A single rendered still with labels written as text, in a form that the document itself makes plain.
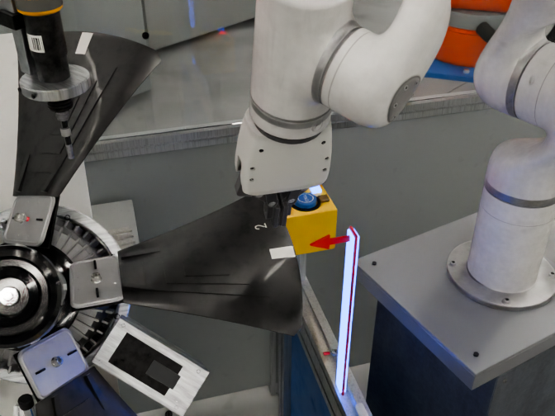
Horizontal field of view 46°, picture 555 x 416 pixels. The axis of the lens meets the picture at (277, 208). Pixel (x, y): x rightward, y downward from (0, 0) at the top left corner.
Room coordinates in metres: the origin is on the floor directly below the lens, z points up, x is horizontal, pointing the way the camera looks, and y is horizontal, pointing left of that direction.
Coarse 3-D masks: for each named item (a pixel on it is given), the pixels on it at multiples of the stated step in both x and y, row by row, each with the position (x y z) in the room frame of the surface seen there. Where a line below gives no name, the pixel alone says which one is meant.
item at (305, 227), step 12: (324, 192) 1.01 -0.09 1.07; (324, 204) 0.97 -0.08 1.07; (288, 216) 0.93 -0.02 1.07; (300, 216) 0.93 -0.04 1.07; (312, 216) 0.94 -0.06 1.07; (324, 216) 0.95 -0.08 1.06; (336, 216) 0.95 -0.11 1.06; (288, 228) 0.93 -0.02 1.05; (300, 228) 0.93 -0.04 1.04; (312, 228) 0.94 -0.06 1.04; (324, 228) 0.95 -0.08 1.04; (300, 240) 0.93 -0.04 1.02; (312, 240) 0.94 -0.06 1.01; (300, 252) 0.93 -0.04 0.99; (312, 252) 0.94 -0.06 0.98
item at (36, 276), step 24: (0, 264) 0.59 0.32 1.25; (24, 264) 0.59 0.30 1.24; (48, 264) 0.59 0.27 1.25; (0, 288) 0.57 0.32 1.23; (24, 288) 0.57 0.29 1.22; (48, 288) 0.58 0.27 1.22; (0, 312) 0.55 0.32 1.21; (24, 312) 0.55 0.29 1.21; (48, 312) 0.55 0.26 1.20; (72, 312) 0.63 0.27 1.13; (0, 336) 0.53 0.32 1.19; (24, 336) 0.53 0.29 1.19
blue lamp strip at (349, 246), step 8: (352, 240) 0.72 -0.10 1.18; (352, 248) 0.72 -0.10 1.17; (352, 256) 0.72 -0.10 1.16; (352, 264) 0.72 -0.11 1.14; (344, 272) 0.73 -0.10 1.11; (344, 280) 0.73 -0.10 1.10; (344, 288) 0.73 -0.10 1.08; (344, 296) 0.73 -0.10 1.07; (344, 304) 0.73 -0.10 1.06; (344, 312) 0.72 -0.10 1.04; (344, 320) 0.72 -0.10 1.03; (344, 328) 0.72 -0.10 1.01; (344, 336) 0.72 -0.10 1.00; (344, 344) 0.72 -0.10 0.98; (344, 352) 0.72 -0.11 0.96; (336, 376) 0.74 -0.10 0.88; (336, 384) 0.73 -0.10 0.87
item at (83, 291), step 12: (72, 264) 0.67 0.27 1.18; (84, 264) 0.67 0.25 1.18; (108, 264) 0.67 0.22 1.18; (72, 276) 0.64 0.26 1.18; (84, 276) 0.64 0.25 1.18; (108, 276) 0.64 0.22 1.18; (120, 276) 0.64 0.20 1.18; (72, 288) 0.62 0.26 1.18; (84, 288) 0.62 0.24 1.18; (108, 288) 0.62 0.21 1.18; (120, 288) 0.62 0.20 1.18; (72, 300) 0.60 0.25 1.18; (84, 300) 0.60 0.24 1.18; (96, 300) 0.59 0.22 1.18; (108, 300) 0.60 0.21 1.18
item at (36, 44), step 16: (32, 16) 0.62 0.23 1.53; (48, 16) 0.62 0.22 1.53; (32, 32) 0.62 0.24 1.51; (48, 32) 0.62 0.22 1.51; (32, 48) 0.62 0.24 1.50; (48, 48) 0.62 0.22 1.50; (64, 48) 0.63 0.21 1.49; (48, 64) 0.62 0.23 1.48; (64, 64) 0.63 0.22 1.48; (48, 80) 0.62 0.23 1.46
